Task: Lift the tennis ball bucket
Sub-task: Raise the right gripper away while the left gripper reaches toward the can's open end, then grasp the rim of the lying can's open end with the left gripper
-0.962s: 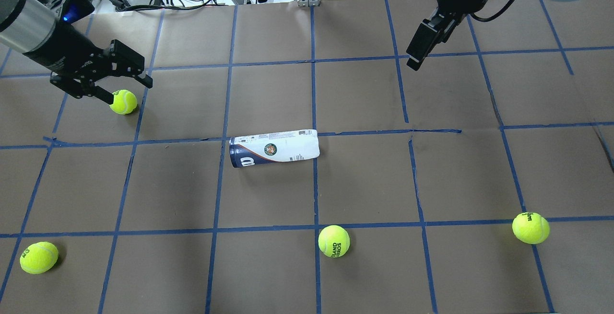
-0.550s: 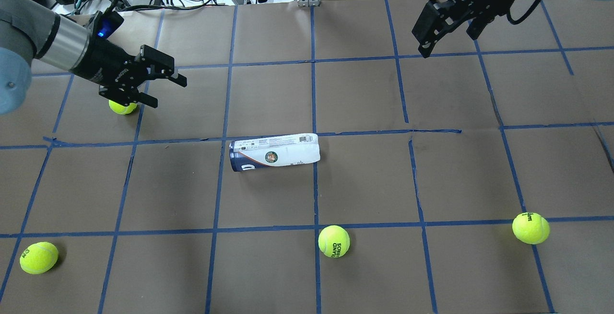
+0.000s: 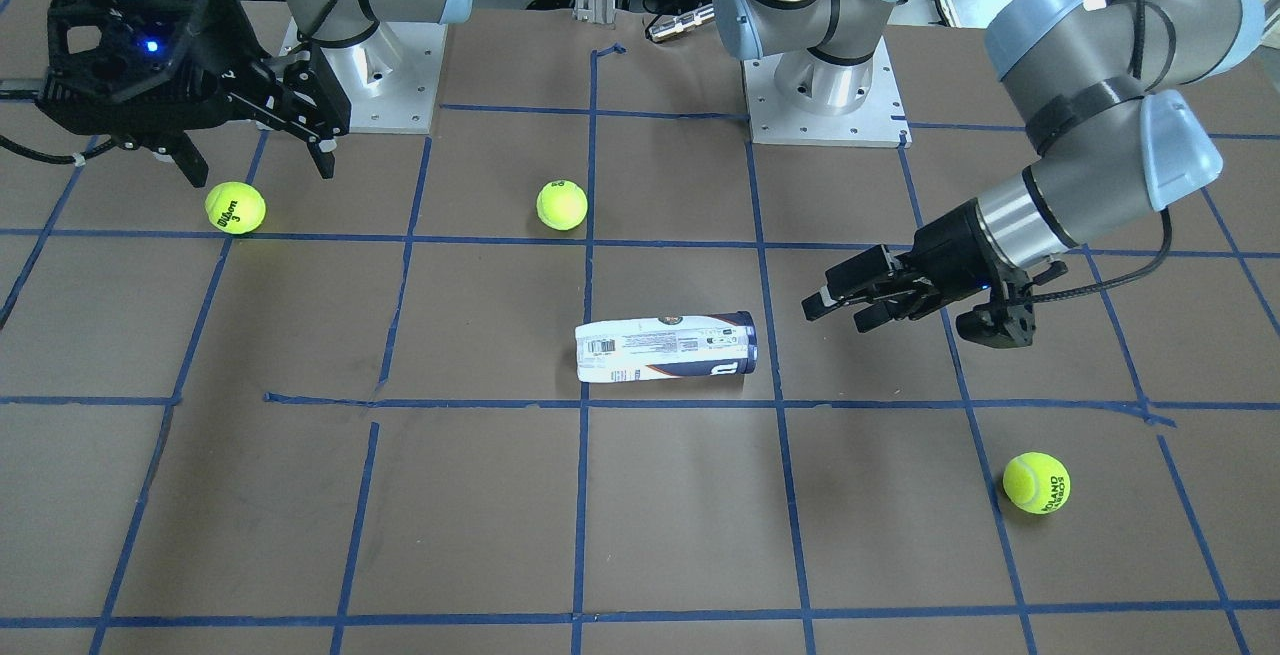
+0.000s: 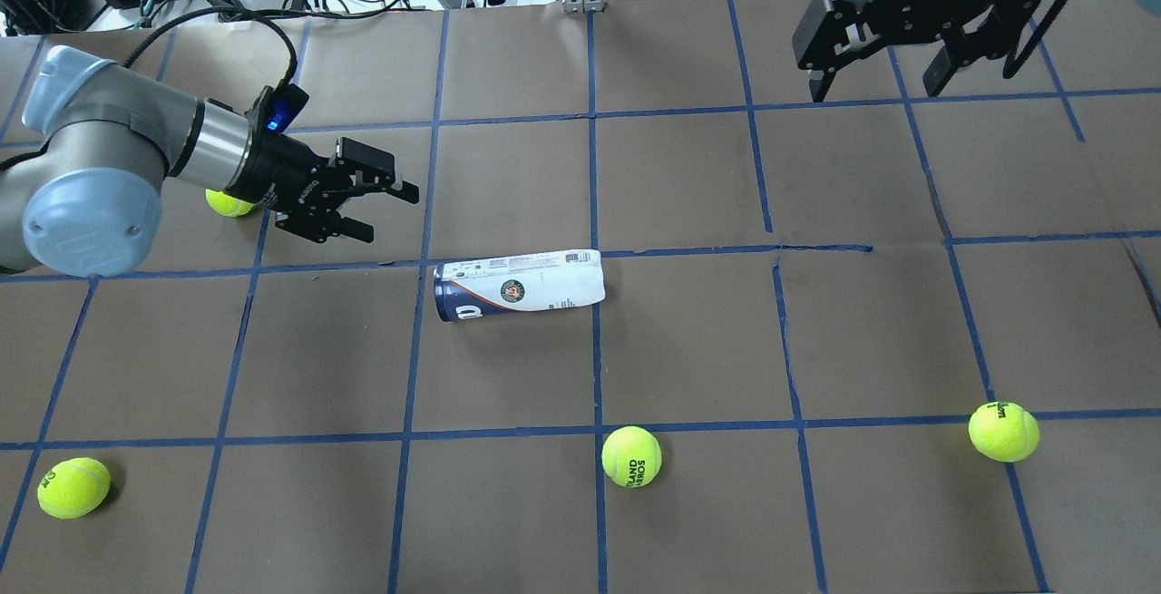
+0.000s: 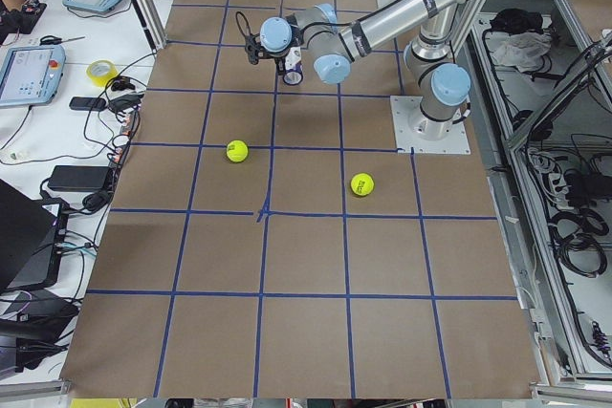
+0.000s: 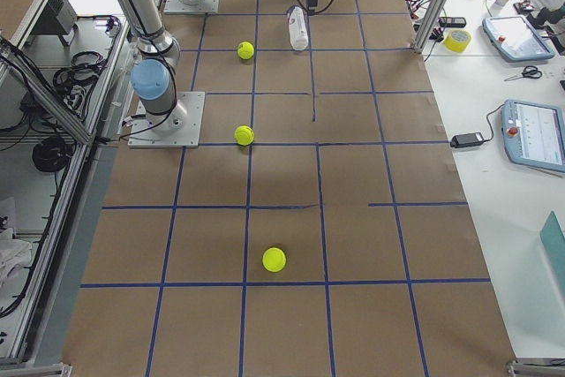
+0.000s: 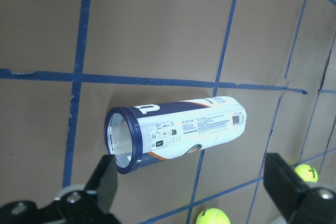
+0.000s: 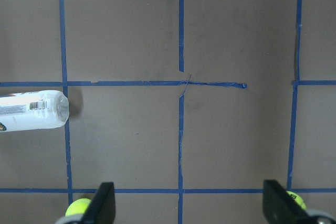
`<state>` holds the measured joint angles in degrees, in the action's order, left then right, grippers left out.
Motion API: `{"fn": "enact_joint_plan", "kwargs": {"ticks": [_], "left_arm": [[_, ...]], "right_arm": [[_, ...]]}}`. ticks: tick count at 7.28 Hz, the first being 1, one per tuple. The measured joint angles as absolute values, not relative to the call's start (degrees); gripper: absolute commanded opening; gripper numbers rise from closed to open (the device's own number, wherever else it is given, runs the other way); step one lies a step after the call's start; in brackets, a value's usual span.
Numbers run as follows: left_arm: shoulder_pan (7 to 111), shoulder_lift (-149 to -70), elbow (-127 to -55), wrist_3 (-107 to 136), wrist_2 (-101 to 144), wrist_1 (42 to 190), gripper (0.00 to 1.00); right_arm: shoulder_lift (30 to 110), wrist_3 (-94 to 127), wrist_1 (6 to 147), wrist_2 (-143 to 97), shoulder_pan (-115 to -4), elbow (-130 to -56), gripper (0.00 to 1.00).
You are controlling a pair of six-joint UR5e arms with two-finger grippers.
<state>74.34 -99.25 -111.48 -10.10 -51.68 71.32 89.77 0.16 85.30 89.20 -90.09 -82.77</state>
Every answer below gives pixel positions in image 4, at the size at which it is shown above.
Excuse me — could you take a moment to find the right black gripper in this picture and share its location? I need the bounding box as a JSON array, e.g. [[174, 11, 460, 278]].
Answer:
[[792, 0, 1041, 102]]

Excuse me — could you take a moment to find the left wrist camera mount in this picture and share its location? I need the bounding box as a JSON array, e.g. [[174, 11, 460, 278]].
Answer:
[[245, 84, 308, 132]]

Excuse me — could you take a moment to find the tennis ball near left gripper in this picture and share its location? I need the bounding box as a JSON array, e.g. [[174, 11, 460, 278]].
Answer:
[[205, 189, 257, 218]]

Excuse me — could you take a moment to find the Wilson tennis ball can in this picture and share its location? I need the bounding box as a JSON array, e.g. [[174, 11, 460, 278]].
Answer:
[[433, 249, 606, 323]]

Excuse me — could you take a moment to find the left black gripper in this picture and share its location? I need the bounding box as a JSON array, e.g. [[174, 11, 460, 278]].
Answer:
[[224, 130, 420, 244]]

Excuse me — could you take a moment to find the tennis ball Roland Garros centre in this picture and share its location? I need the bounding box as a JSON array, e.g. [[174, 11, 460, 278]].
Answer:
[[601, 425, 663, 488]]

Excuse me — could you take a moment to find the tennis ball front left corner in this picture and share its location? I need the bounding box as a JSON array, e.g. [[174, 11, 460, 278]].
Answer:
[[36, 457, 111, 520]]

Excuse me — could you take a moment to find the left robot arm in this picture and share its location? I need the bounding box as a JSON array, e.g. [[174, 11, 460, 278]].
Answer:
[[1, 45, 420, 278]]

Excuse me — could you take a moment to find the tennis ball Wilson right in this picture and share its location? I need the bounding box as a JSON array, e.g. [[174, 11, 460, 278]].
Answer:
[[969, 401, 1041, 464]]

